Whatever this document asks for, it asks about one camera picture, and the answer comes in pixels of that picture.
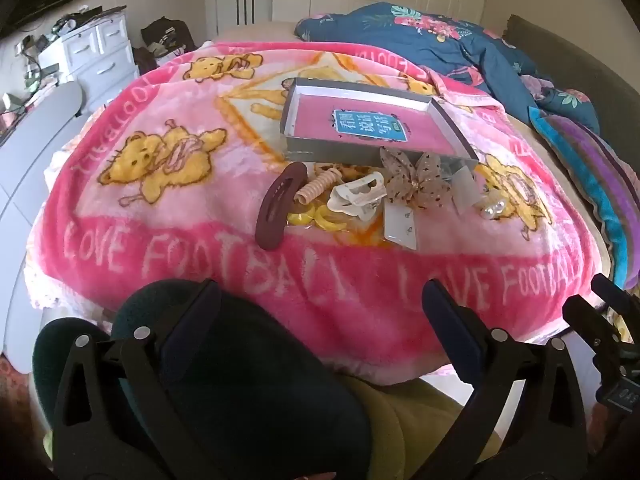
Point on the pink bear printed blanket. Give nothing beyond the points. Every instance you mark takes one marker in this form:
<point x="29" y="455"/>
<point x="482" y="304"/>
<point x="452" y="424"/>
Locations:
<point x="150" y="220"/>

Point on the white drawer dresser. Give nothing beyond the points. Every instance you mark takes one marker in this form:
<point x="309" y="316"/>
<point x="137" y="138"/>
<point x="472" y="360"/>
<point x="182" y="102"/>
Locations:
<point x="100" y="55"/>

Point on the striped blue purple pillow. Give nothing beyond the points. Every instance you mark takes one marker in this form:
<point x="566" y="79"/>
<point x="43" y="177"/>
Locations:
<point x="595" y="175"/>

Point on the small translucent plastic packet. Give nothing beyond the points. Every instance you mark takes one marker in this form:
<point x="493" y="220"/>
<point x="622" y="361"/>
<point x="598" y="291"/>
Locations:
<point x="462" y="190"/>

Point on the beige dotted bow hair clip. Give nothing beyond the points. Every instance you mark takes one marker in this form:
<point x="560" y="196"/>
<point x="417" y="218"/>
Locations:
<point x="425" y="180"/>

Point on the maroon oval hair clip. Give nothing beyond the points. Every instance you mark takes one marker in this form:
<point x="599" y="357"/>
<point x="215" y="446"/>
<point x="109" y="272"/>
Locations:
<point x="272" y="210"/>

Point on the person's olive green leg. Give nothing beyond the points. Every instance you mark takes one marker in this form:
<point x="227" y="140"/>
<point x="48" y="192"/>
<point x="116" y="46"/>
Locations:
<point x="400" y="425"/>

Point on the blue floral quilt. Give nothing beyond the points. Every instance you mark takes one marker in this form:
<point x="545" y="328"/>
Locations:
<point x="400" y="35"/>

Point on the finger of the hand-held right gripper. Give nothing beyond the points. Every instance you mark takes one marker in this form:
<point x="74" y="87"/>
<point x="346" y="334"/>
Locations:
<point x="590" y="322"/>
<point x="617" y="292"/>

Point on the person's dark green leg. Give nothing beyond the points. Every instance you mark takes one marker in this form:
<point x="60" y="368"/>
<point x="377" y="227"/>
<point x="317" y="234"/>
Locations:
<point x="260" y="385"/>

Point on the white claw hair clip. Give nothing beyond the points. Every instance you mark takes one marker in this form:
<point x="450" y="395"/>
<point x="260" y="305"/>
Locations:
<point x="352" y="197"/>

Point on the white curved bed footboard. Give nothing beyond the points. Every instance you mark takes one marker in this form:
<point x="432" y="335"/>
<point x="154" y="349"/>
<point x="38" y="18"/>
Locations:
<point x="35" y="160"/>

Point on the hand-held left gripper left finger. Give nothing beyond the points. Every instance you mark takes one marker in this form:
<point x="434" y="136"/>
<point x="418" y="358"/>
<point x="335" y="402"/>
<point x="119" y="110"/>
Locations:
<point x="192" y="320"/>

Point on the white earring card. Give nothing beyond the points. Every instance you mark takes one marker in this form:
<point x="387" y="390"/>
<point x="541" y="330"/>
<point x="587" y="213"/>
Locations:
<point x="400" y="225"/>

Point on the grey box with pink inside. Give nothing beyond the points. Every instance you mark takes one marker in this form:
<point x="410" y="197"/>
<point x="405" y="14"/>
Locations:
<point x="312" y="122"/>

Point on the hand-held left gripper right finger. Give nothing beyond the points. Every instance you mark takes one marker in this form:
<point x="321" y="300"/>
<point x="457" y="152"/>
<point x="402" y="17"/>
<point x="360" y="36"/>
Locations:
<point x="450" y="325"/>

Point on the beige bed sheet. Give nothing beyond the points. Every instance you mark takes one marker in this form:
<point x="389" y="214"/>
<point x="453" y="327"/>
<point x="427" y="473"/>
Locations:
<point x="260" y="30"/>

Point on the black bag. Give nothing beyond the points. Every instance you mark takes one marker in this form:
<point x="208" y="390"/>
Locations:
<point x="167" y="40"/>

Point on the dark grey bed headboard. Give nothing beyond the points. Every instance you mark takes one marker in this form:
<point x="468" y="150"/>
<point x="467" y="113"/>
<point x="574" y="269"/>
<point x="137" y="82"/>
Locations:
<point x="575" y="60"/>

